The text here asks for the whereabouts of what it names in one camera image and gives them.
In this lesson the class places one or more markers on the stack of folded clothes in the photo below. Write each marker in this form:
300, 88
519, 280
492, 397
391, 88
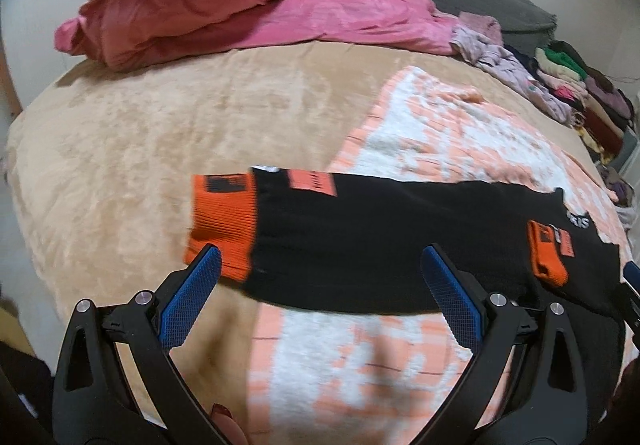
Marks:
590, 100

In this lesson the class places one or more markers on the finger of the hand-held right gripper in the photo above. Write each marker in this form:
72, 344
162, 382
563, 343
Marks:
633, 275

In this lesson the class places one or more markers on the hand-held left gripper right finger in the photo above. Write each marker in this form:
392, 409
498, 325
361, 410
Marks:
452, 297

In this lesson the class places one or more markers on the lilac crumpled garments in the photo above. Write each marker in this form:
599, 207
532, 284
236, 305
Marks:
500, 57

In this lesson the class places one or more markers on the black sweater with orange cuffs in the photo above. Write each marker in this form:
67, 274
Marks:
380, 245

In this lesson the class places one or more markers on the white plastic bag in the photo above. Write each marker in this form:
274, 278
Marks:
631, 216

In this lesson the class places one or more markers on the beige plush blanket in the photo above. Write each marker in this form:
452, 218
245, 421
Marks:
125, 165

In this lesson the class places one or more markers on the person's left hand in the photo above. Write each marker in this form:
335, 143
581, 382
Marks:
227, 425

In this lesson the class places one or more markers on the peach and white fluffy blanket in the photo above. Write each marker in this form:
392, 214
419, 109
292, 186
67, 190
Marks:
350, 370

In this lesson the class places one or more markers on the white wardrobe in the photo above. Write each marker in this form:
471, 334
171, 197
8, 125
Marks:
40, 0

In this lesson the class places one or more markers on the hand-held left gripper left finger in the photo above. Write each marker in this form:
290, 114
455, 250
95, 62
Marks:
192, 297

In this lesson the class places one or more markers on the dark purple cloth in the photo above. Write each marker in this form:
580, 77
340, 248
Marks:
620, 185

